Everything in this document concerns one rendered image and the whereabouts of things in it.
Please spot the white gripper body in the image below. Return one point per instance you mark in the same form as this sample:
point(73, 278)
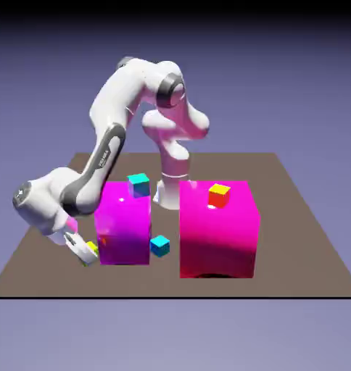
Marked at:
point(84, 250)

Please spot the small yellow cube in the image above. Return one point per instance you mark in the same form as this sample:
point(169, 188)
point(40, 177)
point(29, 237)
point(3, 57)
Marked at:
point(92, 247)

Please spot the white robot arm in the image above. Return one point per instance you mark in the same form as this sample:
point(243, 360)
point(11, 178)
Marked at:
point(111, 98)

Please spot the small cyan cube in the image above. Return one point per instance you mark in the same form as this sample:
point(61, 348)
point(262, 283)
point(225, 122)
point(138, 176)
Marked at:
point(159, 245)

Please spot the small teal cube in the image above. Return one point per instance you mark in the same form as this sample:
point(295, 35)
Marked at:
point(139, 184)

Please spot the small red cube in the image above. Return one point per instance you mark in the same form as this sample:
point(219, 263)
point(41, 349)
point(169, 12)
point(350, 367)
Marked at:
point(219, 196)

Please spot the large magenta box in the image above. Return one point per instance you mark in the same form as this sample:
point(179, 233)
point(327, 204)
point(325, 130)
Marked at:
point(123, 223)

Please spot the large pink box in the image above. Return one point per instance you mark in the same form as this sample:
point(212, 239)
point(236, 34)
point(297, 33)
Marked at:
point(219, 232)

